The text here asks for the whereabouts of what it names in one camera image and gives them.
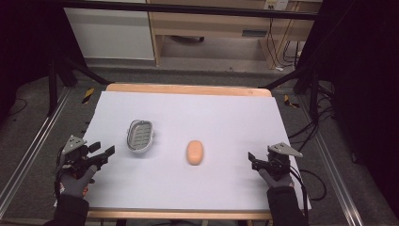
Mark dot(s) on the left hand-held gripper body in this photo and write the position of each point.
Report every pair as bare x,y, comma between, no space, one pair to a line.
75,155

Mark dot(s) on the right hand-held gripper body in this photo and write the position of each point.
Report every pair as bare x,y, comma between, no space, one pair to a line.
279,163

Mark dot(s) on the person's right hand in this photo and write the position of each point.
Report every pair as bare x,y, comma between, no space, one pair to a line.
277,183

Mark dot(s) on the person's left hand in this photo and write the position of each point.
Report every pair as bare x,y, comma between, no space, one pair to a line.
75,185

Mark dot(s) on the grey soap dish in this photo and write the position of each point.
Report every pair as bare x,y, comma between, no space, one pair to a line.
140,136

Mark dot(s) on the yellow black floor tape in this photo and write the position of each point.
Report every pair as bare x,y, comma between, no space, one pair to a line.
88,96
290,102

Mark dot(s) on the white table sheet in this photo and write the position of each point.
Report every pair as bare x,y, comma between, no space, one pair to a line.
194,116

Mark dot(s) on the black metal stand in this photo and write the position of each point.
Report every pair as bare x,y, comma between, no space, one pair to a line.
313,91
53,84

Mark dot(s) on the wooden table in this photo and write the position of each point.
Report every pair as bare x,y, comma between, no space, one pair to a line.
188,89

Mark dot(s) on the white cabinet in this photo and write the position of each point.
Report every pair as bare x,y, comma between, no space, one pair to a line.
109,34

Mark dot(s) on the dark curtain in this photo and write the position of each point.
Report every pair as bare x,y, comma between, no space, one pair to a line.
363,78
28,40

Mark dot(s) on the wooden desk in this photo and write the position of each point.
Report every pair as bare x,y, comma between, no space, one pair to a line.
213,23

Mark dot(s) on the metal floor rail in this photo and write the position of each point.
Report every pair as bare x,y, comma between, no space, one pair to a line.
34,141
332,169

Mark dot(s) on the white wall socket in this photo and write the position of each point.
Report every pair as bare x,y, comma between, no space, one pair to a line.
276,4

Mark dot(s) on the black frame bar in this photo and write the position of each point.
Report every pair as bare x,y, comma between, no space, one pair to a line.
188,8

